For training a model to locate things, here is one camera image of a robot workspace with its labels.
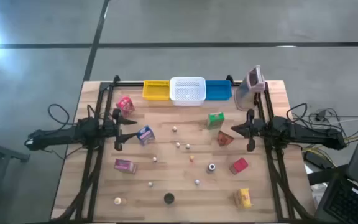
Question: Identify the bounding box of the red cereal box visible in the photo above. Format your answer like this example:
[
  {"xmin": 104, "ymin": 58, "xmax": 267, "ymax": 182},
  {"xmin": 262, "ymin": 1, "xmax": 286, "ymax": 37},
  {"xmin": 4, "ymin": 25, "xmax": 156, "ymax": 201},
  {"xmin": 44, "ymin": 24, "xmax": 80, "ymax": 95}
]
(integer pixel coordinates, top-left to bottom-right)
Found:
[{"xmin": 116, "ymin": 95, "xmax": 135, "ymax": 118}]

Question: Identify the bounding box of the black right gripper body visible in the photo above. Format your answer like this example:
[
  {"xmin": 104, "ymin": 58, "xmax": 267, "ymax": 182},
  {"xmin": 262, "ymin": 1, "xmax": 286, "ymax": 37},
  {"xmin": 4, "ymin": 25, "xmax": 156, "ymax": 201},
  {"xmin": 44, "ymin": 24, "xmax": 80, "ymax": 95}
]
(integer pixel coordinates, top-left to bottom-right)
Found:
[{"xmin": 246, "ymin": 108, "xmax": 270, "ymax": 152}]

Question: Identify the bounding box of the pink device on stand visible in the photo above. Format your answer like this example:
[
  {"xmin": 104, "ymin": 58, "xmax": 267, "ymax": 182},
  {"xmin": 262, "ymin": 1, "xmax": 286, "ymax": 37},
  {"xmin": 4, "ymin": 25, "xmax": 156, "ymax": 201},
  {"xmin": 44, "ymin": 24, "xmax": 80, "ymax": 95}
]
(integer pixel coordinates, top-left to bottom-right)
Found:
[{"xmin": 234, "ymin": 65, "xmax": 266, "ymax": 111}]

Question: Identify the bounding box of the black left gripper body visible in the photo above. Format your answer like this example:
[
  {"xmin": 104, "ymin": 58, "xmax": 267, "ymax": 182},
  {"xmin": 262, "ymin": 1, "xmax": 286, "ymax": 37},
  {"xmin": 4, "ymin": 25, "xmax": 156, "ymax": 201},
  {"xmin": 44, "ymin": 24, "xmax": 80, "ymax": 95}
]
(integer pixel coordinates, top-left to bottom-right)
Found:
[{"xmin": 103, "ymin": 108, "xmax": 124, "ymax": 152}]

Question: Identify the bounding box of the white plastic basket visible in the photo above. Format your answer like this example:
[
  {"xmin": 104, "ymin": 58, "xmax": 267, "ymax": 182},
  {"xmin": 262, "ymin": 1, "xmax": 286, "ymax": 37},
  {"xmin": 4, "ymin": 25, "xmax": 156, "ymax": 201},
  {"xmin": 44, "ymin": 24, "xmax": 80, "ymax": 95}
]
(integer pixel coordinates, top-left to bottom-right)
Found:
[{"xmin": 169, "ymin": 76, "xmax": 207, "ymax": 107}]

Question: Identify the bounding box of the black power adapter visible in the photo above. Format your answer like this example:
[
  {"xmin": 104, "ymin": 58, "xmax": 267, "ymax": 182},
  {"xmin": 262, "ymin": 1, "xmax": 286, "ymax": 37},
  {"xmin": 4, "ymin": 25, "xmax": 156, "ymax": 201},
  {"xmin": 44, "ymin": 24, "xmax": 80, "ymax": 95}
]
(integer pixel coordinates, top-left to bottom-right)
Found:
[{"xmin": 303, "ymin": 150, "xmax": 331, "ymax": 170}]

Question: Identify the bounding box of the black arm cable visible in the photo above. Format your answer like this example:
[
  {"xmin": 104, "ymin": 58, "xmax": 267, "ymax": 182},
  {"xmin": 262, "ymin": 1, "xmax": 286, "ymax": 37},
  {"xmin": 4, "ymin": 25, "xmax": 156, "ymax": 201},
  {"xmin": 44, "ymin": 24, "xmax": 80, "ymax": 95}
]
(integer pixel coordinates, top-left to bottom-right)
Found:
[
  {"xmin": 47, "ymin": 103, "xmax": 74, "ymax": 127},
  {"xmin": 286, "ymin": 102, "xmax": 309, "ymax": 124}
]

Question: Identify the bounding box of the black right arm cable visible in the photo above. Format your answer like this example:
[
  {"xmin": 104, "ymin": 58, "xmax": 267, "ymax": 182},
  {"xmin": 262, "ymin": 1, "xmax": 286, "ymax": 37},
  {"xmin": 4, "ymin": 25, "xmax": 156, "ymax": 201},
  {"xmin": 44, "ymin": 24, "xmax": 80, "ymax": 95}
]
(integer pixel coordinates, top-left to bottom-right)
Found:
[{"xmin": 286, "ymin": 102, "xmax": 309, "ymax": 124}]

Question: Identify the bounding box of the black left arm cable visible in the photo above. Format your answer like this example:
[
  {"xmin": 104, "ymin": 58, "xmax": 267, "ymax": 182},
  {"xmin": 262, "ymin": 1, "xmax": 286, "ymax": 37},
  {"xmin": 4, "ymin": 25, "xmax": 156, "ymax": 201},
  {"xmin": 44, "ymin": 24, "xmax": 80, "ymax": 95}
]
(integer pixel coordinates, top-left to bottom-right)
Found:
[{"xmin": 47, "ymin": 103, "xmax": 74, "ymax": 127}]

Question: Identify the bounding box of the green cereal box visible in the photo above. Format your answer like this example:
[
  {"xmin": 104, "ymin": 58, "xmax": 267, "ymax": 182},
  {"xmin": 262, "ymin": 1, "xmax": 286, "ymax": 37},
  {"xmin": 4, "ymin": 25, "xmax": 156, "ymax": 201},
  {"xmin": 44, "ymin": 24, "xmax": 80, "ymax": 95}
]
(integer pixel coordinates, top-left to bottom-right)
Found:
[{"xmin": 206, "ymin": 111, "xmax": 226, "ymax": 131}]

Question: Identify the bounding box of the orange taco seasoning packet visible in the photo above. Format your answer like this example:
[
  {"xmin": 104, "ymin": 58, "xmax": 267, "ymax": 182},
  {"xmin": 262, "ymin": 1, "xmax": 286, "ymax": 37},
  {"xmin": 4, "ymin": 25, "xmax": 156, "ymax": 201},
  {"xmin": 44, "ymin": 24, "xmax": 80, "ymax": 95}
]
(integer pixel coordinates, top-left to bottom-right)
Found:
[{"xmin": 216, "ymin": 130, "xmax": 235, "ymax": 147}]

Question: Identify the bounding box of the purple Raisin Bran box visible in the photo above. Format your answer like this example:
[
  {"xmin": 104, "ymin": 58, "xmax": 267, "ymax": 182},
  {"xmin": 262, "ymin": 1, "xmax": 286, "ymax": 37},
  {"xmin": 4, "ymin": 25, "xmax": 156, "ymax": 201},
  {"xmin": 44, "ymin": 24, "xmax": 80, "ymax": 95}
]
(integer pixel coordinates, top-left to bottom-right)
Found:
[{"xmin": 114, "ymin": 158, "xmax": 138, "ymax": 175}]

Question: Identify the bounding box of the small red box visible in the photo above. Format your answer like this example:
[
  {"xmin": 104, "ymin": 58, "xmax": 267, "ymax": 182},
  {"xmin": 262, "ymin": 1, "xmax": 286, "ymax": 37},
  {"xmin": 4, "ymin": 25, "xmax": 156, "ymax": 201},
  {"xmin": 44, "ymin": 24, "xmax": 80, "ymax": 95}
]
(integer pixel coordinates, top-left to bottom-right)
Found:
[{"xmin": 229, "ymin": 157, "xmax": 249, "ymax": 175}]

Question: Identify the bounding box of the yellow Corn Pops box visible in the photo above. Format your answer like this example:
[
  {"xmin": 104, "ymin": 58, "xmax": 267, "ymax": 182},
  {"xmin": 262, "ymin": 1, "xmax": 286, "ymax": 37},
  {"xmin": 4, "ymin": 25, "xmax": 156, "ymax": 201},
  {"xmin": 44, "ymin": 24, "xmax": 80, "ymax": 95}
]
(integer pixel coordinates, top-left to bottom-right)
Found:
[{"xmin": 232, "ymin": 187, "xmax": 253, "ymax": 210}]

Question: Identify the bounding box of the blue plastic basket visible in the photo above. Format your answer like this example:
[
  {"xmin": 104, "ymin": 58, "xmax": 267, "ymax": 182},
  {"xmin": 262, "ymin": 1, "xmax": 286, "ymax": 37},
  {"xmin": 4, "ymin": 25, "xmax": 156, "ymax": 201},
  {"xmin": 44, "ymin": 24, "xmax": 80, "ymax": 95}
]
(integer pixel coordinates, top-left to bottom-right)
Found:
[{"xmin": 205, "ymin": 79, "xmax": 233, "ymax": 101}]

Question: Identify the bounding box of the grey laptop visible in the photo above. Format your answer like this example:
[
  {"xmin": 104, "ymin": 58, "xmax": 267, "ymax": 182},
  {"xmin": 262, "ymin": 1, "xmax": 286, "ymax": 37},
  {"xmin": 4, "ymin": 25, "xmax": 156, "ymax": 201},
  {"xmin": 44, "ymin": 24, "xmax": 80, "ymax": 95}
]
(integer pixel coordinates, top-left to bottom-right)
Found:
[{"xmin": 314, "ymin": 102, "xmax": 358, "ymax": 224}]

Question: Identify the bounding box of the white cable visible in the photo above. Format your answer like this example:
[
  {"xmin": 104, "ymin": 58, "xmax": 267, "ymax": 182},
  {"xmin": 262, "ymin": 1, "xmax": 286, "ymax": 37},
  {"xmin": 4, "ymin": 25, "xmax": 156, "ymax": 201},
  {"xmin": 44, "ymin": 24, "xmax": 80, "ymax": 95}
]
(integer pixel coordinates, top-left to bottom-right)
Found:
[{"xmin": 331, "ymin": 116, "xmax": 358, "ymax": 124}]

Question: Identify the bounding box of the yellow plastic basket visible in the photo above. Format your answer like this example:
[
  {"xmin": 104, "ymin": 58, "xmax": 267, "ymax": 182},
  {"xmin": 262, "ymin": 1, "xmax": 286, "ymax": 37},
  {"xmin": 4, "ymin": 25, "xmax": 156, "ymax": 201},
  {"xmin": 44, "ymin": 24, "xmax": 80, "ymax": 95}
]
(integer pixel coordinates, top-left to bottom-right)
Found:
[{"xmin": 142, "ymin": 79, "xmax": 171, "ymax": 101}]

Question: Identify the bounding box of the blue Frosted Flakes box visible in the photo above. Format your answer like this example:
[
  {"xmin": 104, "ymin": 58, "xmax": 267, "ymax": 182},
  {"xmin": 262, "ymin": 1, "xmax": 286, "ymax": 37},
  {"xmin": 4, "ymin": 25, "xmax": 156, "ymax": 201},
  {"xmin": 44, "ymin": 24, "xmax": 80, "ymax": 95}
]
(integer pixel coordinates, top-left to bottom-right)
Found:
[{"xmin": 136, "ymin": 125, "xmax": 156, "ymax": 146}]

